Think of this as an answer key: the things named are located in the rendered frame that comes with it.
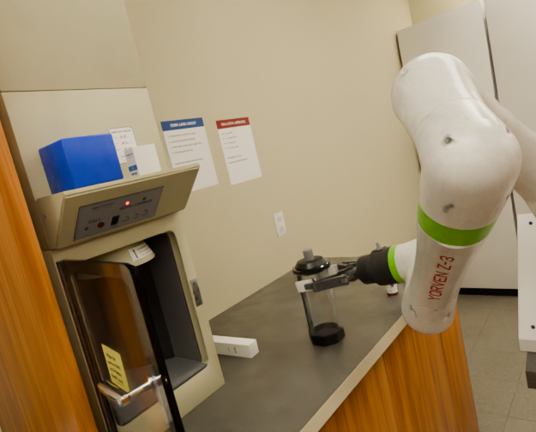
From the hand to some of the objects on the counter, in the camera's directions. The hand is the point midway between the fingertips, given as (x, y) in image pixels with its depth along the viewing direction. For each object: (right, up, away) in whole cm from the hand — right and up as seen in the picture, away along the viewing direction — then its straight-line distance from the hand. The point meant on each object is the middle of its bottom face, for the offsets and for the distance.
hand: (313, 279), depth 121 cm
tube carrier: (+4, -16, +2) cm, 17 cm away
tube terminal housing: (-43, -31, -14) cm, 55 cm away
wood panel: (-59, -37, -28) cm, 76 cm away
